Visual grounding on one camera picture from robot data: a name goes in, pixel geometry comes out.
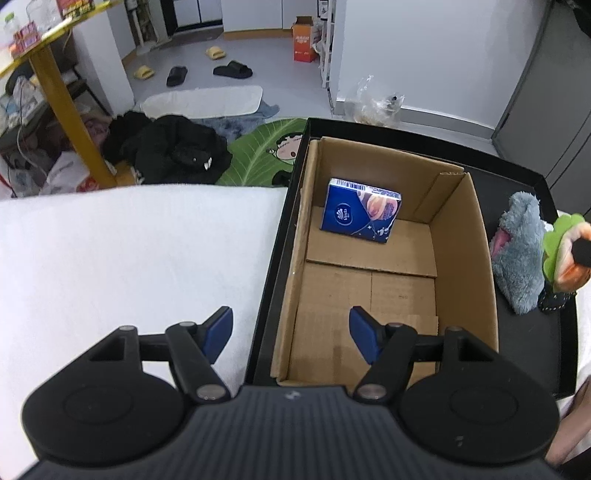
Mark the black tray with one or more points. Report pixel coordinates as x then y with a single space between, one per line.
508 166

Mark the black slipper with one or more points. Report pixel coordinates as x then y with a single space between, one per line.
177 76
233 69

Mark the green orange plush toy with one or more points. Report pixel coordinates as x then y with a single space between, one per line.
556 240

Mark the small dark blue plush toy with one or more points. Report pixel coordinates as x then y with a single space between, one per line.
556 300

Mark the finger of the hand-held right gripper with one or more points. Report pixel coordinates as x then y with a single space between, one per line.
583 253

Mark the clear plastic bag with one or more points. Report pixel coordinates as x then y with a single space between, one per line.
376 108

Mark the pile of black clothes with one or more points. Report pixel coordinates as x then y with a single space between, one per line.
175 147

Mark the white blanket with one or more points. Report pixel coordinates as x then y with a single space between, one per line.
115 254

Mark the small pink box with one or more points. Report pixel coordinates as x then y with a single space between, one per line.
25 37

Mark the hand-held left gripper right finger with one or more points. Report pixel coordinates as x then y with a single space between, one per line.
364 332

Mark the blue tissue packet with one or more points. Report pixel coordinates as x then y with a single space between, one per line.
351 212

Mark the large red carton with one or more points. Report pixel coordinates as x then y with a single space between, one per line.
76 7

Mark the yellow round table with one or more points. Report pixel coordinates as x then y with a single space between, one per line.
69 115

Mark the brown cardboard box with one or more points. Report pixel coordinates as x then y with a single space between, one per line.
369 286

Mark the green leaf floor mat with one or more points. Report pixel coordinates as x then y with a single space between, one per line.
254 147

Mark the white standing fan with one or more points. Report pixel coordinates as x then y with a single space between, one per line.
143 42

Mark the white shelf rack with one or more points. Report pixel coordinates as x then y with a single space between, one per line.
328 46

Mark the grey plush toy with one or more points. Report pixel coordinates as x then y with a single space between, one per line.
519 258

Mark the white kitchen cabinet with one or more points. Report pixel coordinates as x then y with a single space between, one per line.
254 14

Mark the orange carton box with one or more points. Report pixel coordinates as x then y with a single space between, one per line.
304 44

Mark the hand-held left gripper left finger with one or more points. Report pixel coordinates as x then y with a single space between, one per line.
217 334

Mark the white floor mat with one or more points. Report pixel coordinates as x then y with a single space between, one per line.
203 99

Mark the grey door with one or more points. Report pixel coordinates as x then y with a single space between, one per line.
545 92

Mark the yellow slipper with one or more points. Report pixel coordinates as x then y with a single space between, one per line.
143 72
215 52

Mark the dark doormat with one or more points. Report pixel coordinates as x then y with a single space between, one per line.
194 34

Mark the person's leg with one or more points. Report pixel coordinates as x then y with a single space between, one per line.
572 429

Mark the green capped bottle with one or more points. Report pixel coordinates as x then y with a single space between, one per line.
9 23

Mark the black framed glass door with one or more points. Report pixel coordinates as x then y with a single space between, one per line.
196 11

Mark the large clear bottle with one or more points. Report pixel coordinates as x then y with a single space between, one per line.
44 11

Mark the white plastic bag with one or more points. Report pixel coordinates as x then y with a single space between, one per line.
67 173

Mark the blue fluffy rug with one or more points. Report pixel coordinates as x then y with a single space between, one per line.
268 110

